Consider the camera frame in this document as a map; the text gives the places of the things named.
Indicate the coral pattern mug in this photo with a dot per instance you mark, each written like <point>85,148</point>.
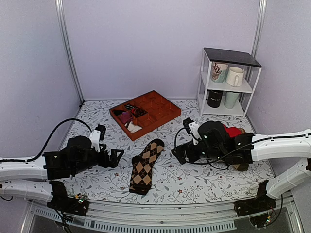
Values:
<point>219,72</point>

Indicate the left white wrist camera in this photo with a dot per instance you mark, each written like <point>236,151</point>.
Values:
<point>97,136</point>

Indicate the right aluminium frame post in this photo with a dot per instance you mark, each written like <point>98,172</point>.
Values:
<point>259,27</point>

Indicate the black white striped sock roll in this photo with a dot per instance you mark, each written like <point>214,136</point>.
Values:
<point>129,106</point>

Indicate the brown divided wooden tray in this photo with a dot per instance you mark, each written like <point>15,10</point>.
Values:
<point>159,112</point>

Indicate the left aluminium frame post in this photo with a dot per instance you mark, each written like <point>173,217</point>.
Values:
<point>65,37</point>

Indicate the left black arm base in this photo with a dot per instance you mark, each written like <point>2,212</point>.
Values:
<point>77,205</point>

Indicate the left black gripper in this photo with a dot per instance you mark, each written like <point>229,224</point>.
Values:
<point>113,161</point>

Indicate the black mug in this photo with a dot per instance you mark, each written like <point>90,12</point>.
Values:
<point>214,98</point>

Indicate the brown argyle sock pair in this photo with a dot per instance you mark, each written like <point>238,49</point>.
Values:
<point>141,177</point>

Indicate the white shelf rack black top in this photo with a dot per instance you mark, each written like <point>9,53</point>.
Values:
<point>252,70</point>

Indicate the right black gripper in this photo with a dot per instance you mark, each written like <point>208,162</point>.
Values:
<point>181,148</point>

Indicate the dark red patterned sock roll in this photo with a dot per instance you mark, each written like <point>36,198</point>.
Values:
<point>138,112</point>

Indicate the pale green tumbler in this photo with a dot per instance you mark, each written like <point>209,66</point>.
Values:
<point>231,99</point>

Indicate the black rolled sock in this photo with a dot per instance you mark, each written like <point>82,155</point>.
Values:
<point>117,112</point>

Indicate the floral white tablecloth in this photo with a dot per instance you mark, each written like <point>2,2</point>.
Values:
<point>172,183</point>

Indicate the white ribbed mug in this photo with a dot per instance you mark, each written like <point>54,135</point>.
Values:
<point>235,76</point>

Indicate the aluminium front rail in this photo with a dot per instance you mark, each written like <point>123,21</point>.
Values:
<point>181,208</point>

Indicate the aluminium frame post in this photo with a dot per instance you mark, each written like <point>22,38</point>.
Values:
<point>259,27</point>
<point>65,37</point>

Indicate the purple rolled sock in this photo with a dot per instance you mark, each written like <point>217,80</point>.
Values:
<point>125,117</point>

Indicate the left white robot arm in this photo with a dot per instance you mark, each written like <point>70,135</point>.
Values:
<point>40,178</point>

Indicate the white rolled sock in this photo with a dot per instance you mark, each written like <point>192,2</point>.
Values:
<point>131,127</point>

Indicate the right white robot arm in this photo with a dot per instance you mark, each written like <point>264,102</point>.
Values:
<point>216,142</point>

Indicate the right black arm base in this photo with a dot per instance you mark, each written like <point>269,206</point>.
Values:
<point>261,202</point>

